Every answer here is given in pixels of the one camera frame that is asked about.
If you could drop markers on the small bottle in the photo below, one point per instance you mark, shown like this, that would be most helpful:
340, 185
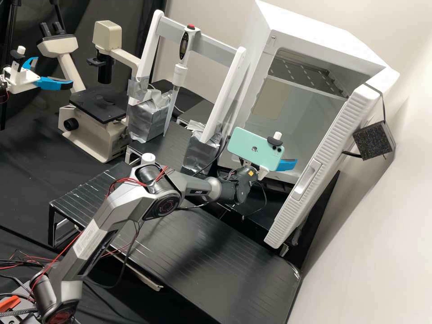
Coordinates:
148, 158

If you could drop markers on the right wrist camera phone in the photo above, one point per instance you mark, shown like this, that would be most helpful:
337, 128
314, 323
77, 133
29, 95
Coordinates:
251, 145

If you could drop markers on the incubator door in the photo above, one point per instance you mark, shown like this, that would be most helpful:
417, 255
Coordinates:
324, 162

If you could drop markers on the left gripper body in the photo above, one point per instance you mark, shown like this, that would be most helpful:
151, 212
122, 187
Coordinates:
21, 80

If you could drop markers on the left phone holder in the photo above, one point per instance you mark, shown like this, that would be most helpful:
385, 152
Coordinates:
19, 54

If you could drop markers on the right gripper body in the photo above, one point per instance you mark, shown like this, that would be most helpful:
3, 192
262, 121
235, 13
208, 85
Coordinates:
263, 172

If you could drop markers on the cream microscope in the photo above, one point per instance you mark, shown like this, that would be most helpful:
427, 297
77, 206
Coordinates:
94, 131

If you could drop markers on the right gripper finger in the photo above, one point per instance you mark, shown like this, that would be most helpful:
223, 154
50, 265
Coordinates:
287, 164

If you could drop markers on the white pipette stand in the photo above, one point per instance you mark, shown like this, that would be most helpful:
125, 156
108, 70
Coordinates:
219, 108

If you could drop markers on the white incubator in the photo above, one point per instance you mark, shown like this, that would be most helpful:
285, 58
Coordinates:
314, 44

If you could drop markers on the pipette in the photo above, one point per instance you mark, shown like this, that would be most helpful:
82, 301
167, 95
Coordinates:
184, 44

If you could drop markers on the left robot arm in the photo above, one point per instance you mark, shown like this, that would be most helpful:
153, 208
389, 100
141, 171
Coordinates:
2, 88

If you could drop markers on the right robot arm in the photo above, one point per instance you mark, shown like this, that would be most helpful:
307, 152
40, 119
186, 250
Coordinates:
135, 202

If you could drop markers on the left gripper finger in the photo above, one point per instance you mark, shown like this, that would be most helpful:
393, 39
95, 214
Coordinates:
54, 83
29, 62

